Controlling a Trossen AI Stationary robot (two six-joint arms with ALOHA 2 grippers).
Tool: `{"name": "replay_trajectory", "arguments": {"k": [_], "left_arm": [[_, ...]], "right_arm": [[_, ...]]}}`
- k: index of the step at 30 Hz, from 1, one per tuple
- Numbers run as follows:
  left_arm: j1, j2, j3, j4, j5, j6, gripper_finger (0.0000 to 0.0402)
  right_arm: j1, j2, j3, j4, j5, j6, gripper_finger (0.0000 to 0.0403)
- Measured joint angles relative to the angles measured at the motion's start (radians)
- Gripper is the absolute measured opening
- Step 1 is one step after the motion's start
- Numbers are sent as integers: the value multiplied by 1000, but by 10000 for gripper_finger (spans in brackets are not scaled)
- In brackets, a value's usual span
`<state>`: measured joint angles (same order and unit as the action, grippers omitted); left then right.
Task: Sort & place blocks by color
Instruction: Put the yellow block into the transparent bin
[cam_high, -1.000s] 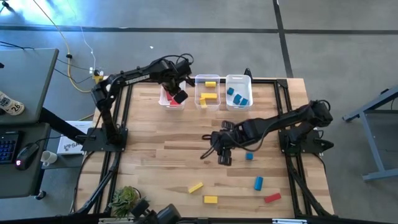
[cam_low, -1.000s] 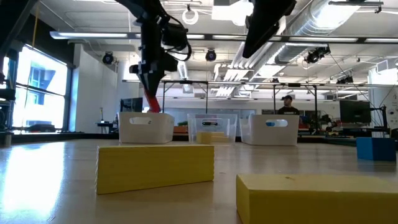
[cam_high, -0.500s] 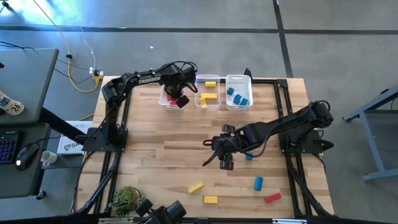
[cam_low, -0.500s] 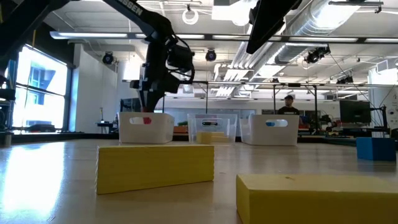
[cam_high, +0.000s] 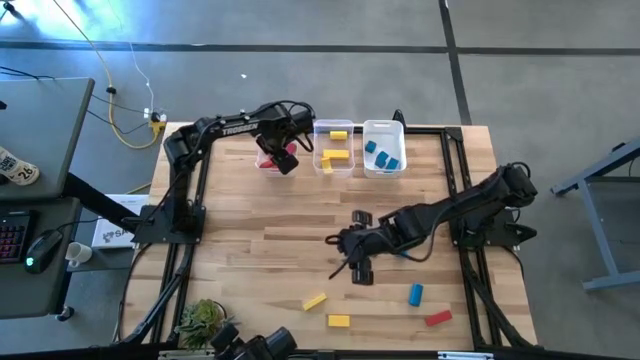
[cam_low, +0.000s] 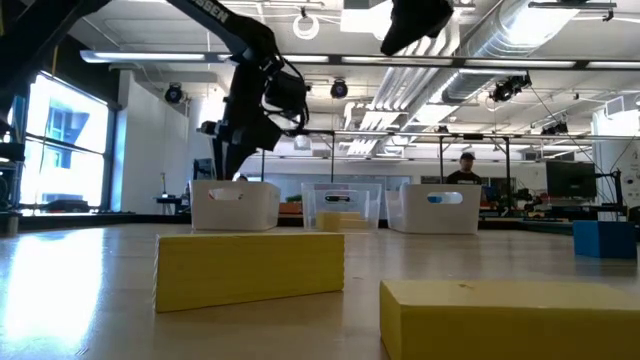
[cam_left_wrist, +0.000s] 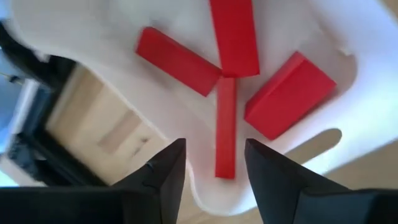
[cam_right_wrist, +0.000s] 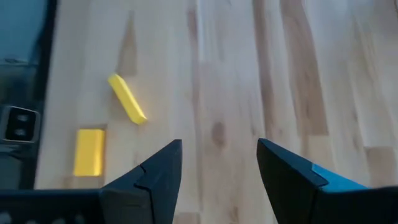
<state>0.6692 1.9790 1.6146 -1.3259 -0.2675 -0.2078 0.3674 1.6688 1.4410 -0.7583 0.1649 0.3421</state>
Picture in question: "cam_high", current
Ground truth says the clear plastic bin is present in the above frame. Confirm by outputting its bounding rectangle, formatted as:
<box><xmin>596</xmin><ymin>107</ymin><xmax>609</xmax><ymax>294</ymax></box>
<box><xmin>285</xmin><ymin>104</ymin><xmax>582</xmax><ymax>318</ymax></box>
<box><xmin>312</xmin><ymin>118</ymin><xmax>356</xmax><ymax>180</ymax></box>

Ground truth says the dark desk top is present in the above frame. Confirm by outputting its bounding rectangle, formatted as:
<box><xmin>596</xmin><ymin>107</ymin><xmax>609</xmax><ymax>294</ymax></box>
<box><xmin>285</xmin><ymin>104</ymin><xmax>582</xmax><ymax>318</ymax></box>
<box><xmin>0</xmin><ymin>196</ymin><xmax>82</xmax><ymax>321</ymax></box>

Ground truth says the yellow power plug adapter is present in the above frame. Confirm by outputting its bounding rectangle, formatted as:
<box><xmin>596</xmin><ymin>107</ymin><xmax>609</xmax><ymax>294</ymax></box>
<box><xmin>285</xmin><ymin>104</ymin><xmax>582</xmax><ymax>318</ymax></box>
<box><xmin>143</xmin><ymin>107</ymin><xmax>169</xmax><ymax>137</ymax></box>

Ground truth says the black table frame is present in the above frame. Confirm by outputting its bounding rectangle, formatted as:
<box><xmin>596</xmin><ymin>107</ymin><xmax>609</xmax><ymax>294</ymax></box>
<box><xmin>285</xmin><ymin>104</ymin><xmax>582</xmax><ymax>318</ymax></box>
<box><xmin>112</xmin><ymin>122</ymin><xmax>539</xmax><ymax>351</ymax></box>

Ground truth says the white bracket strip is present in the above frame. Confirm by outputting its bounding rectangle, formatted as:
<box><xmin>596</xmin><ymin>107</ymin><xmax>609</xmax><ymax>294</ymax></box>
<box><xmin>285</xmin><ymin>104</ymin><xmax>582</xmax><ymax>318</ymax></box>
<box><xmin>437</xmin><ymin>351</ymin><xmax>495</xmax><ymax>360</ymax></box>
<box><xmin>158</xmin><ymin>349</ymin><xmax>216</xmax><ymax>359</ymax></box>

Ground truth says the yellow floor cable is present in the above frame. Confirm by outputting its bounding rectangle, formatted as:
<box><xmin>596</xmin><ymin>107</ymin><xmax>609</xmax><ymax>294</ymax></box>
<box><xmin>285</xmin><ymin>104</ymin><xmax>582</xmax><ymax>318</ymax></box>
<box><xmin>49</xmin><ymin>0</ymin><xmax>166</xmax><ymax>151</ymax></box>

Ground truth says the thin yellow wooden block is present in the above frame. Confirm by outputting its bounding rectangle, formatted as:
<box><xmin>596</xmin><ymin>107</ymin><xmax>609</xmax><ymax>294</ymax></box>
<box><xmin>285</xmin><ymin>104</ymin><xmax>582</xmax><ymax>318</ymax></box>
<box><xmin>302</xmin><ymin>292</ymin><xmax>329</xmax><ymax>312</ymax></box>

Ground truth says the white plastic bin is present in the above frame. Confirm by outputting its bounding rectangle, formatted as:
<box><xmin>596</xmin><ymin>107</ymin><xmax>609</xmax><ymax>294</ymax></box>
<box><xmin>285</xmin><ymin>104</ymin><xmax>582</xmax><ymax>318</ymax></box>
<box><xmin>254</xmin><ymin>118</ymin><xmax>301</xmax><ymax>177</ymax></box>
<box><xmin>362</xmin><ymin>118</ymin><xmax>407</xmax><ymax>180</ymax></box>

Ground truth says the white floor cable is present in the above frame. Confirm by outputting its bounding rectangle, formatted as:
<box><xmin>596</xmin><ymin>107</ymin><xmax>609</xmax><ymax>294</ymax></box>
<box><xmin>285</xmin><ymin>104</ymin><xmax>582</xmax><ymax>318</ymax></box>
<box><xmin>112</xmin><ymin>0</ymin><xmax>156</xmax><ymax>119</ymax></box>

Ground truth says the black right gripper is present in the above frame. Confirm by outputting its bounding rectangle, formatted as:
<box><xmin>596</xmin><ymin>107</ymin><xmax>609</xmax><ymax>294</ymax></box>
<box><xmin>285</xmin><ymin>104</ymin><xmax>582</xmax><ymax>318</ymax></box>
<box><xmin>338</xmin><ymin>209</ymin><xmax>401</xmax><ymax>287</ymax></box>

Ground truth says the black backlit keyboard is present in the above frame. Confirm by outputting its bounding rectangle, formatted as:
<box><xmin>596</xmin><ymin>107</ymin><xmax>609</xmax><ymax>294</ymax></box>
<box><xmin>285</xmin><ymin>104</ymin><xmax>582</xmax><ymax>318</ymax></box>
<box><xmin>0</xmin><ymin>209</ymin><xmax>35</xmax><ymax>265</ymax></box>

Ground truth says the grey desk top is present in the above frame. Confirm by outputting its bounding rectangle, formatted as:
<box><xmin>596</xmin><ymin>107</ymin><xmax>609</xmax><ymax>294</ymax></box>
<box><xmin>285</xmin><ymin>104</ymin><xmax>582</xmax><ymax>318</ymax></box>
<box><xmin>0</xmin><ymin>77</ymin><xmax>96</xmax><ymax>202</ymax></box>

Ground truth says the white cup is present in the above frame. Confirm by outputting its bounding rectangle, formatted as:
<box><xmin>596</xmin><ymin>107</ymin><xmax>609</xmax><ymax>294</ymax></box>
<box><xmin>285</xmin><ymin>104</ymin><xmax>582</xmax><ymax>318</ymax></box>
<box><xmin>64</xmin><ymin>240</ymin><xmax>95</xmax><ymax>269</ymax></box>

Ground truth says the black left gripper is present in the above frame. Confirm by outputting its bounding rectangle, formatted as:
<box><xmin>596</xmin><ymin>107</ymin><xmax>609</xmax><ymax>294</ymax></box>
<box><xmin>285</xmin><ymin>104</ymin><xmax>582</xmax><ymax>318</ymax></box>
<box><xmin>257</xmin><ymin>102</ymin><xmax>314</xmax><ymax>177</ymax></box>

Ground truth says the green potted plant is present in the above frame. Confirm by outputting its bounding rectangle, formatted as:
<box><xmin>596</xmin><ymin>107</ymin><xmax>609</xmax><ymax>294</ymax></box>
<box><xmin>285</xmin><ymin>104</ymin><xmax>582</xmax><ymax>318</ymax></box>
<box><xmin>173</xmin><ymin>298</ymin><xmax>237</xmax><ymax>351</ymax></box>

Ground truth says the blue-grey table frame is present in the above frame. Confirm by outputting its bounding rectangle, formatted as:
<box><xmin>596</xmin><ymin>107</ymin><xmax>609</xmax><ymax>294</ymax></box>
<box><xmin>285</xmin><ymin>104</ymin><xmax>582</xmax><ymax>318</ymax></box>
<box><xmin>549</xmin><ymin>137</ymin><xmax>640</xmax><ymax>294</ymax></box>

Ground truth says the white printed box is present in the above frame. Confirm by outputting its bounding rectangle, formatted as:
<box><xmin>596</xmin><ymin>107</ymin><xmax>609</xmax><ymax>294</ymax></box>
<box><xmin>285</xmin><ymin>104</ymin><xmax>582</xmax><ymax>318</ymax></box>
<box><xmin>91</xmin><ymin>193</ymin><xmax>151</xmax><ymax>250</ymax></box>

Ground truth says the black computer mouse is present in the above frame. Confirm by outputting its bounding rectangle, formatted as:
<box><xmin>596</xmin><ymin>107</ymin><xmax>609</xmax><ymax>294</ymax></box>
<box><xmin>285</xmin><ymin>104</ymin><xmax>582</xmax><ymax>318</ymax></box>
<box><xmin>23</xmin><ymin>228</ymin><xmax>65</xmax><ymax>275</ymax></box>

